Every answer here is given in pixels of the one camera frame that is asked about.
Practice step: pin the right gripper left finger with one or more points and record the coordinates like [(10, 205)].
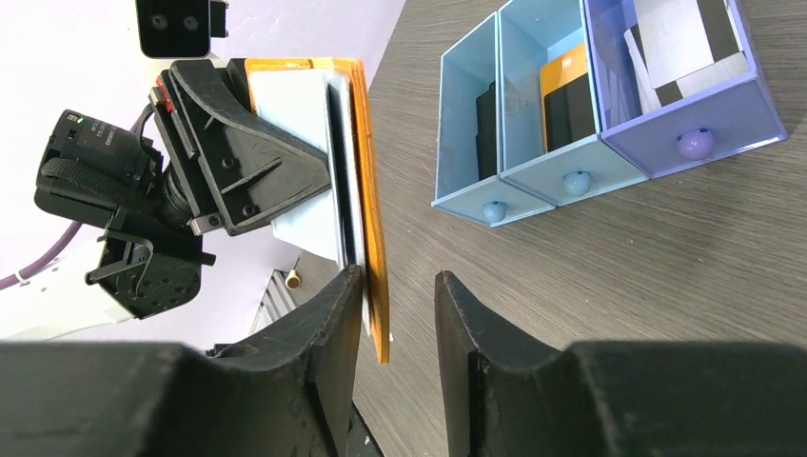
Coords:
[(294, 380)]

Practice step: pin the yellow item in blue drawer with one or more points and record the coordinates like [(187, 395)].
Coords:
[(566, 104)]

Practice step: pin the orange leather card holder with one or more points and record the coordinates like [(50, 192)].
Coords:
[(324, 102)]

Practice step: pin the black item in left drawer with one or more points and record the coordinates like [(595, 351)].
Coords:
[(486, 137)]

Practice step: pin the blue purple three-drawer organizer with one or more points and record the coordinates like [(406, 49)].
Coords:
[(628, 146)]

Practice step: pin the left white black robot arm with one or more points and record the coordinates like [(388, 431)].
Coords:
[(146, 261)]

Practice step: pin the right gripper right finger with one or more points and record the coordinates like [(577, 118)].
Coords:
[(498, 381)]

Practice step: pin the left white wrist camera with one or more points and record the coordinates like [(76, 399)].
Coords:
[(173, 29)]

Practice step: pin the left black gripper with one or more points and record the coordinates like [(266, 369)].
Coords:
[(236, 171)]

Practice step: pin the dark grey credit card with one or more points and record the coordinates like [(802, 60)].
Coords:
[(339, 122)]

